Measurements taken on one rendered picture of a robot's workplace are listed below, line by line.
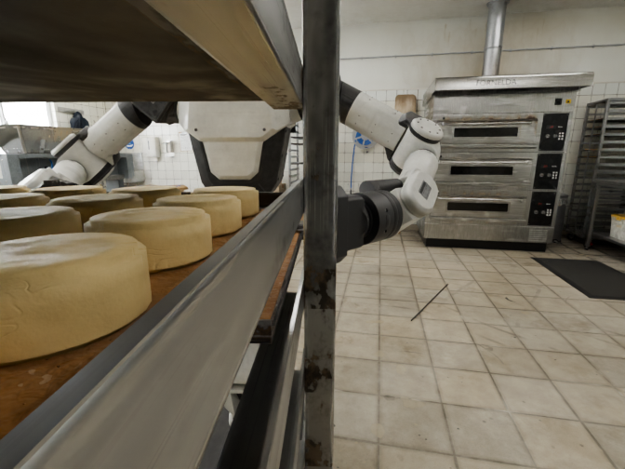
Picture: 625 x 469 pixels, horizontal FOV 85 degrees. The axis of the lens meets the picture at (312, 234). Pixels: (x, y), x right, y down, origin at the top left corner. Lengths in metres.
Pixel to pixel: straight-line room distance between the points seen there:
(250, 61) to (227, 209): 0.08
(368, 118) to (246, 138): 0.30
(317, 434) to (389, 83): 5.39
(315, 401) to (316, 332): 0.08
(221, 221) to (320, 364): 0.20
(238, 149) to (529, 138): 4.20
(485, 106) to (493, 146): 0.47
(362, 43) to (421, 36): 0.83
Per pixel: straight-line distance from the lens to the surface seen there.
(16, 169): 2.19
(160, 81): 0.24
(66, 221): 0.18
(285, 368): 0.19
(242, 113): 0.87
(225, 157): 0.89
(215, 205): 0.20
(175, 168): 6.55
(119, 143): 1.09
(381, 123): 0.88
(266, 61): 0.17
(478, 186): 4.69
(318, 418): 0.39
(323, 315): 0.33
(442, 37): 5.80
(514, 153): 4.77
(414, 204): 0.62
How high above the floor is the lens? 1.18
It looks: 13 degrees down
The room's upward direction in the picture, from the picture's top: straight up
